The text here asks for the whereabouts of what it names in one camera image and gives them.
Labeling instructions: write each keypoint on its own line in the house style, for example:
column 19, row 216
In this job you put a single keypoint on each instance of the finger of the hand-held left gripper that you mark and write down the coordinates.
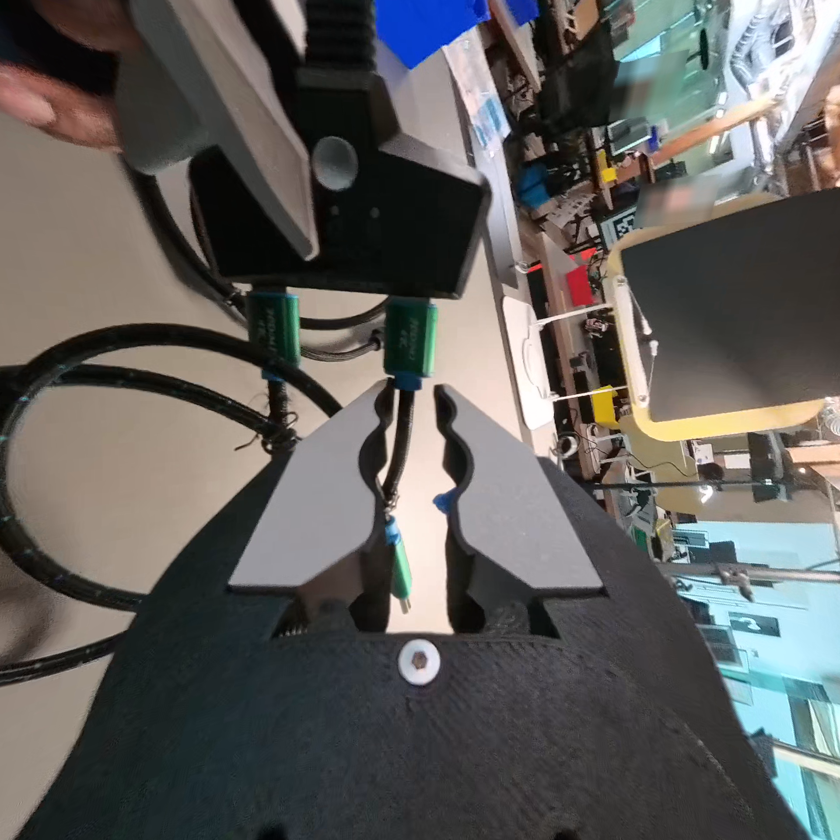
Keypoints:
column 249, row 98

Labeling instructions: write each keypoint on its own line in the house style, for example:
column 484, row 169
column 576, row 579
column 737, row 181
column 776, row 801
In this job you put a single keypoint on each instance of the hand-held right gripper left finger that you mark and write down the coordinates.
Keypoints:
column 308, row 518

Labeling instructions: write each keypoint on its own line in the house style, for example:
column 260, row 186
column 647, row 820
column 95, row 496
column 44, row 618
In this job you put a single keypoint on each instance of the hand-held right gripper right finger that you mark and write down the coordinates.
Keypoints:
column 525, row 525

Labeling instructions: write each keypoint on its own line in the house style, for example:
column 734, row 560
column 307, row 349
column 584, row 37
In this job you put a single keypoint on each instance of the black switch box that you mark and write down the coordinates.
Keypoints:
column 407, row 216

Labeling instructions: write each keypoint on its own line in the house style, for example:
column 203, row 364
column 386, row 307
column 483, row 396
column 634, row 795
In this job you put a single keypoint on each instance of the person's left hand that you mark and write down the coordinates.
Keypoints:
column 65, row 111

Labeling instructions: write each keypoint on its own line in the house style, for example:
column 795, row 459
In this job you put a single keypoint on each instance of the small yellow bin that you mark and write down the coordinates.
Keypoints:
column 605, row 407

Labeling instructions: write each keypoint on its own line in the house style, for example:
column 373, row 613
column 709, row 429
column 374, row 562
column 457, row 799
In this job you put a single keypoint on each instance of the white stand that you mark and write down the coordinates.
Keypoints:
column 531, row 367

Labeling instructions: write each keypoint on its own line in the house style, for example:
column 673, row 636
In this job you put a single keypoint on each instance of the blue plastic bin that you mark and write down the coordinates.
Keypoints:
column 518, row 10
column 426, row 33

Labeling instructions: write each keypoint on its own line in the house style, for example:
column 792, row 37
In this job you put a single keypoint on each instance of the clear plastic bag with papers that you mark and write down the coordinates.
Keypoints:
column 489, row 118

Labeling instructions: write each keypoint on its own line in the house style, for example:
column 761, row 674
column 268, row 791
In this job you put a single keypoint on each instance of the red plastic bin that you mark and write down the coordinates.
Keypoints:
column 579, row 285

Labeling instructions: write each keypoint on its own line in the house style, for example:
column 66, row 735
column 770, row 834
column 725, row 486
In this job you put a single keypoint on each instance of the grey flat panel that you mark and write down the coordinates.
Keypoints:
column 499, row 216

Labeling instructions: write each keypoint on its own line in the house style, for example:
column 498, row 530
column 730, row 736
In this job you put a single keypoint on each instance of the wood-framed black board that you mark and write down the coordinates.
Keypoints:
column 722, row 315

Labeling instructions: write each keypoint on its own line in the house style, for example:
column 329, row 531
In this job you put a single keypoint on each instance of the blue waste bin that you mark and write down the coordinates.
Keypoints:
column 533, row 184

